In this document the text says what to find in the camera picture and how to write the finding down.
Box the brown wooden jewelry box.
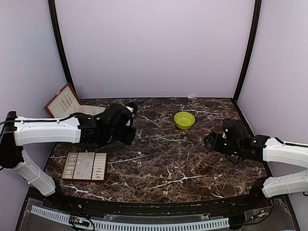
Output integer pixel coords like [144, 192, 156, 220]
[44, 83, 106, 118]

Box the white slotted cable duct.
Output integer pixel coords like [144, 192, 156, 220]
[30, 205, 230, 231]

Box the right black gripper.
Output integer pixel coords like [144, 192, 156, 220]
[205, 131, 242, 157]

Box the black front rail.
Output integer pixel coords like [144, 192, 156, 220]
[44, 181, 274, 220]

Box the green plastic bowl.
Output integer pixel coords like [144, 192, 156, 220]
[174, 112, 195, 130]

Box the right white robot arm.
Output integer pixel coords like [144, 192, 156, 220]
[204, 120, 308, 209]

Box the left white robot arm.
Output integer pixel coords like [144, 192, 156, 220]
[0, 103, 138, 210]

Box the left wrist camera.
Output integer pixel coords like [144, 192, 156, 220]
[125, 102, 138, 117]

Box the beige jewelry tray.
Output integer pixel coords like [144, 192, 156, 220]
[62, 152, 107, 182]

